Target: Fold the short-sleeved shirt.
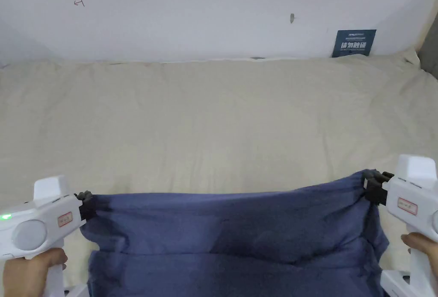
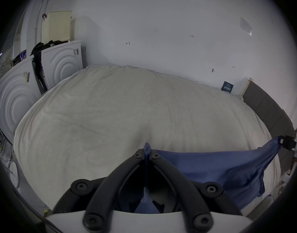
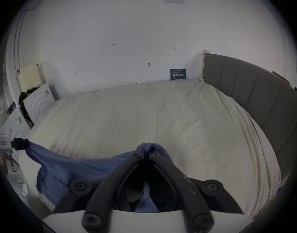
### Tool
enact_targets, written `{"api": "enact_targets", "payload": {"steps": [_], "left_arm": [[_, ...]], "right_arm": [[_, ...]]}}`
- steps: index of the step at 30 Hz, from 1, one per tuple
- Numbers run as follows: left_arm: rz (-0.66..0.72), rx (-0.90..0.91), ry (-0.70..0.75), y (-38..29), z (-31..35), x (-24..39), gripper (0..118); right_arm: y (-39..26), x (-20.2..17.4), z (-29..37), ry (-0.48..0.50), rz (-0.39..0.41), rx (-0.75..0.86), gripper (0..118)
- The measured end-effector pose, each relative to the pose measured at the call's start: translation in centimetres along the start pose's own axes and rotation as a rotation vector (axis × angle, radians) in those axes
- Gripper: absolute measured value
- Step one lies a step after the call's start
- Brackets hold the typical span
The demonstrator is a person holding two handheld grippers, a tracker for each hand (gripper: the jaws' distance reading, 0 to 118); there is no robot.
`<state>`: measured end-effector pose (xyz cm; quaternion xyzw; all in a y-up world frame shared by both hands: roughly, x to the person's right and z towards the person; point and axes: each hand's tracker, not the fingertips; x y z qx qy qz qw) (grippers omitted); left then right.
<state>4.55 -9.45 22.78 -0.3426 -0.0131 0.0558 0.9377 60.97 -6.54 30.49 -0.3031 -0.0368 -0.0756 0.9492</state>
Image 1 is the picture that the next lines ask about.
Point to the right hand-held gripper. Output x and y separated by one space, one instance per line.
407 204

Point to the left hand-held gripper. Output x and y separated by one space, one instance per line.
41 221

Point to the dark blue shirt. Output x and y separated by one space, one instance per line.
232 242

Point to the person's right hand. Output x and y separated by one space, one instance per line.
422 242

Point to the person's left hand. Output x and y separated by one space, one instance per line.
25 274

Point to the dark blue sign card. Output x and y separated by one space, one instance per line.
354 43

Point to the grey padded headboard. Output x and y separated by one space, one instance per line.
430 51

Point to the bed with beige sheet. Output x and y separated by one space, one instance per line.
212 122

